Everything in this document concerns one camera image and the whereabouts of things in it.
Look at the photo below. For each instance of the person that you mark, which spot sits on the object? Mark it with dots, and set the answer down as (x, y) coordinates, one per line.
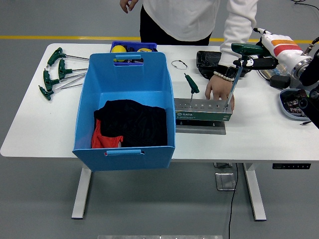
(184, 17)

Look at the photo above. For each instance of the square metal floor plate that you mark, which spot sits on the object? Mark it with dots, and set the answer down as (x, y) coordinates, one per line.
(225, 181)

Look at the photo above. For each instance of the black wrist watch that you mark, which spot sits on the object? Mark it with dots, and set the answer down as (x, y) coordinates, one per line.
(231, 72)

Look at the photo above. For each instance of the green grey wrench holder rack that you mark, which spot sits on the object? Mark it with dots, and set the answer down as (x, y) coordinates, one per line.
(199, 115)

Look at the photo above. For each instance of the person's left hand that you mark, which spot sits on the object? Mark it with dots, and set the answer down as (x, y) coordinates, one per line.
(219, 89)

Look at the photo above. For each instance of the person's right hand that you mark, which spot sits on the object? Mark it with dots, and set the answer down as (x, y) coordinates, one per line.
(128, 4)

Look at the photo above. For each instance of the yellow tape measure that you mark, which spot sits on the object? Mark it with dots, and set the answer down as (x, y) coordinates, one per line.
(144, 50)

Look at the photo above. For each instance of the white table leg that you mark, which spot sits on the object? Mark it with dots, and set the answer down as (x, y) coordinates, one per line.
(81, 194)
(254, 194)

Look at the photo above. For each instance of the black cloth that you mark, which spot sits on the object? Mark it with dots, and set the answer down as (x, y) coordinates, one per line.
(139, 119)

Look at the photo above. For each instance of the orange cloth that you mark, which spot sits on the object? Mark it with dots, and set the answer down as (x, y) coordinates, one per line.
(104, 142)

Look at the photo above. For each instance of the small dark blue bin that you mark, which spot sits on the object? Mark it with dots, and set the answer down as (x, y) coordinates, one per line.
(149, 45)

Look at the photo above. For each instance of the black table control panel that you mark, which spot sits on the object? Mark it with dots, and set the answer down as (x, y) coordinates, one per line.
(291, 166)

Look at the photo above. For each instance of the dark electronic parts pile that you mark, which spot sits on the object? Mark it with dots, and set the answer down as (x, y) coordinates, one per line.
(292, 104)

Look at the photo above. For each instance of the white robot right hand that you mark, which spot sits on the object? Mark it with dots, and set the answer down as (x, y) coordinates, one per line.
(281, 49)

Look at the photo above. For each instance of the large blue plastic storage box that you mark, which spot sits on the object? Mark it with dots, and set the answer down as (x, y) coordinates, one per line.
(129, 77)

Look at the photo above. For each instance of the yellow ball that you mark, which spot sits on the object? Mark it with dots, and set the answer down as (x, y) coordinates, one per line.
(119, 49)

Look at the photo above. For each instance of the small metal floor plate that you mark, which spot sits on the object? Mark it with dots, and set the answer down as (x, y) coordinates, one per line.
(223, 165)

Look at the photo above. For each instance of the light blue dish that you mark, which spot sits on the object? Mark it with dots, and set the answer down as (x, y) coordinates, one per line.
(284, 109)

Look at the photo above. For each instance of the black rectangular tray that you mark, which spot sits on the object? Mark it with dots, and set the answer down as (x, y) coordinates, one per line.
(207, 59)

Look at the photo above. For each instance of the small black object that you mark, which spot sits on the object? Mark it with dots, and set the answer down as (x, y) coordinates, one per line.
(131, 49)

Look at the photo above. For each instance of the person's left forearm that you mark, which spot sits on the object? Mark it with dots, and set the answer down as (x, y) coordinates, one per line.
(234, 42)

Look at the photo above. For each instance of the taped resistor strip bundle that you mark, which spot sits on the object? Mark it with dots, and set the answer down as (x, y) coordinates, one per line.
(274, 72)

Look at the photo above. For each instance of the black power adapter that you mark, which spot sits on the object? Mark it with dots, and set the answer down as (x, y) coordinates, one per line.
(280, 82)

